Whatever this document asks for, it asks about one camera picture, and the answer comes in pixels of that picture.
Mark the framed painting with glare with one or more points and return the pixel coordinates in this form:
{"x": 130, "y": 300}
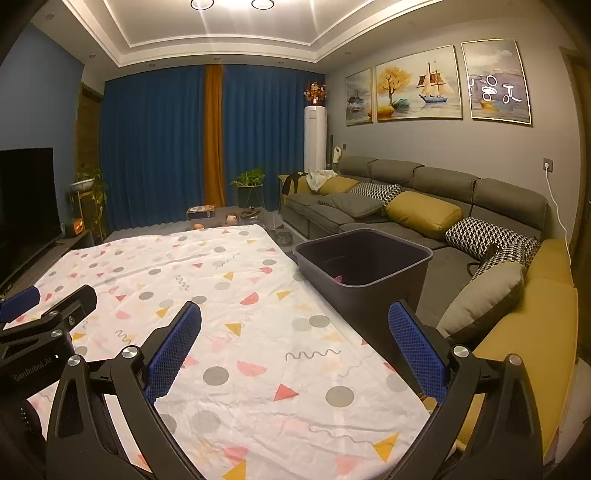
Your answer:
{"x": 496, "y": 83}

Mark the grey sofa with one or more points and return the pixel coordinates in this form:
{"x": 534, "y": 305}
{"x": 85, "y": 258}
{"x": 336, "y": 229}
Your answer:
{"x": 443, "y": 180}

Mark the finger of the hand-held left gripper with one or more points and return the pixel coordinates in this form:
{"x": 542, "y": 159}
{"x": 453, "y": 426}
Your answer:
{"x": 21, "y": 302}
{"x": 78, "y": 302}

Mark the big mustard cushion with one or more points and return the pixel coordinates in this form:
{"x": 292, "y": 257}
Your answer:
{"x": 422, "y": 213}

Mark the white cloth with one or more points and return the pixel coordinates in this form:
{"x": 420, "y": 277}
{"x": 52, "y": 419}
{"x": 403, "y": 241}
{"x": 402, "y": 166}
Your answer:
{"x": 322, "y": 178}

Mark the white standing air conditioner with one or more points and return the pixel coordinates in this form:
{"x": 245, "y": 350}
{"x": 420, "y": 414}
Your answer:
{"x": 315, "y": 141}

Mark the grey cushion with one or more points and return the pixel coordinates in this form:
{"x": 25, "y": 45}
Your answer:
{"x": 353, "y": 206}
{"x": 480, "y": 300}

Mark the dark grey plastic bin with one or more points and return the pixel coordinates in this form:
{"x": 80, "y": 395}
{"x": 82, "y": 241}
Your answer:
{"x": 369, "y": 304}

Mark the wall socket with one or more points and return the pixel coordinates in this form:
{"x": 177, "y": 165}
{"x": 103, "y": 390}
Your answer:
{"x": 547, "y": 165}

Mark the wooden door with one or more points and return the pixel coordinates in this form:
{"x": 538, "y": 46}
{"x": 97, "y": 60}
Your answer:
{"x": 579, "y": 129}

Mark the small landscape painting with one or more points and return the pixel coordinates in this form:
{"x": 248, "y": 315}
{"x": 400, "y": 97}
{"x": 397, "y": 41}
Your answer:
{"x": 359, "y": 98}

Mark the black white patterned cushion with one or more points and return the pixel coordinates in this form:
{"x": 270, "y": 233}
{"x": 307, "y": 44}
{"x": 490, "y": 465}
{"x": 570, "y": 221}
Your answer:
{"x": 489, "y": 237}
{"x": 510, "y": 259}
{"x": 375, "y": 192}

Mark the artificial flower arrangement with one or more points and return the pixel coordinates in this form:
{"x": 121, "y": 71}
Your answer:
{"x": 315, "y": 93}

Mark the dark television stand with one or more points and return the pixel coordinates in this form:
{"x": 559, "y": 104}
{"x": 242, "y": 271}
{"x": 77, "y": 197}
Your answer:
{"x": 76, "y": 241}

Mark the blue curtain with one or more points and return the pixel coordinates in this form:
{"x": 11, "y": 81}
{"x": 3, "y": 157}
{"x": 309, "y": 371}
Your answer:
{"x": 272, "y": 134}
{"x": 154, "y": 147}

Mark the flat printed box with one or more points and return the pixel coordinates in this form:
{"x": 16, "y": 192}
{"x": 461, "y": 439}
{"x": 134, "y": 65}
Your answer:
{"x": 201, "y": 212}

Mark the printed white tablecloth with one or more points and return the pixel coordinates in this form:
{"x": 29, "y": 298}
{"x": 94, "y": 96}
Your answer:
{"x": 258, "y": 332}

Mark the small mustard cushion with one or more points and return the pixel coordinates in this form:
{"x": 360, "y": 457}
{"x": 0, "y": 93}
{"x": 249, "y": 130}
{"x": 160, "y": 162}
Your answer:
{"x": 339, "y": 185}

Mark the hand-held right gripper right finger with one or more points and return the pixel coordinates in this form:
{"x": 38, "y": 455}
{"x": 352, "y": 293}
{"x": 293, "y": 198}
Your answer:
{"x": 418, "y": 355}

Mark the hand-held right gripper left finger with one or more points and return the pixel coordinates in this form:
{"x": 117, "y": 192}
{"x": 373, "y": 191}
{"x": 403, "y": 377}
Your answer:
{"x": 173, "y": 355}

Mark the pink piggy figurine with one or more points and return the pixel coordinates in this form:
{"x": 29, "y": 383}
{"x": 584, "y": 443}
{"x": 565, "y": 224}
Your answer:
{"x": 231, "y": 218}

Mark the small orange gadget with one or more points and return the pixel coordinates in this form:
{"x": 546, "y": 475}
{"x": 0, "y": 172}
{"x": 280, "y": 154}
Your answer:
{"x": 76, "y": 226}

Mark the mustard sofa seat pad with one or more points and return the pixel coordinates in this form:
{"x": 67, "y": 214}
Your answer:
{"x": 531, "y": 346}

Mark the black slim pole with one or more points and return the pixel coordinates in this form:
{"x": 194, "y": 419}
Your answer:
{"x": 331, "y": 150}

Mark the white plastic jug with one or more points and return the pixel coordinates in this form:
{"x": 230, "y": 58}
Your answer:
{"x": 337, "y": 154}

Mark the black ashtray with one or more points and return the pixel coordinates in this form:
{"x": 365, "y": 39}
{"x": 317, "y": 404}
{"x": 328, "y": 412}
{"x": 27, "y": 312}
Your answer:
{"x": 283, "y": 238}

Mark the orange curtain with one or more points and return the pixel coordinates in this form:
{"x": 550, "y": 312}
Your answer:
{"x": 214, "y": 138}

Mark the sailboat and tree painting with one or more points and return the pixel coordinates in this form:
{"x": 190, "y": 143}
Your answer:
{"x": 418, "y": 85}

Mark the flat screen television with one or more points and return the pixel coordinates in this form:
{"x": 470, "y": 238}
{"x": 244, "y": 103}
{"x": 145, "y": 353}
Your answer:
{"x": 25, "y": 207}

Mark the trailing plant on stand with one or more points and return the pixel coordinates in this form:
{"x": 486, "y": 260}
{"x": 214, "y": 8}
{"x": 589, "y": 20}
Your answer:
{"x": 90, "y": 184}

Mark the potted plant dark pot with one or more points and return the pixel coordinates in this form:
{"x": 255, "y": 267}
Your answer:
{"x": 249, "y": 194}

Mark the black handbag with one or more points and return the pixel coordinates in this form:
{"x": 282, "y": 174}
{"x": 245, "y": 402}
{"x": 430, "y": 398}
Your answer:
{"x": 491, "y": 252}

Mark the brown tea tray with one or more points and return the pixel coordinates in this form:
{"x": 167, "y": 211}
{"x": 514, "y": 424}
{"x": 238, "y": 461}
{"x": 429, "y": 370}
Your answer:
{"x": 250, "y": 213}

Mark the grey coffee table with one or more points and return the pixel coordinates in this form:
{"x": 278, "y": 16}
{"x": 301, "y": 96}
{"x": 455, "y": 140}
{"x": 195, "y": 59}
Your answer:
{"x": 217, "y": 225}

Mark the black garment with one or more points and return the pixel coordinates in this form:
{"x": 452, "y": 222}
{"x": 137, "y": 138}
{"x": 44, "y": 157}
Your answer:
{"x": 291, "y": 183}

